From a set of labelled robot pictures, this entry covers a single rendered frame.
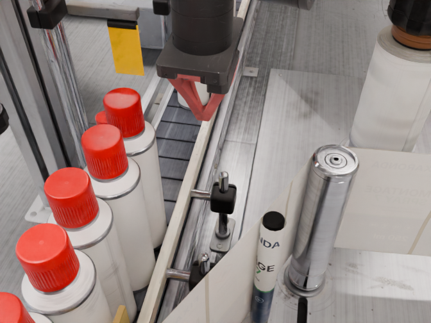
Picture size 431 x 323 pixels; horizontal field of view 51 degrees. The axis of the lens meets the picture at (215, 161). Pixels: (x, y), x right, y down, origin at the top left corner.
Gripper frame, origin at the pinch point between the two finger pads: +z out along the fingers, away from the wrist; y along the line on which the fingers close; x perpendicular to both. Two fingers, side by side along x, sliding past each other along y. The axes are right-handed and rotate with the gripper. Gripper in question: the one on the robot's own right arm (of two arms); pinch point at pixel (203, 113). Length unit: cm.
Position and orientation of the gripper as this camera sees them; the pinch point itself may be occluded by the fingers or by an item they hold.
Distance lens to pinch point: 49.6
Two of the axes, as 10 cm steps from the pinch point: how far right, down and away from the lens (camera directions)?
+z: -0.1, 7.0, 7.2
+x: -9.8, -1.5, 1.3
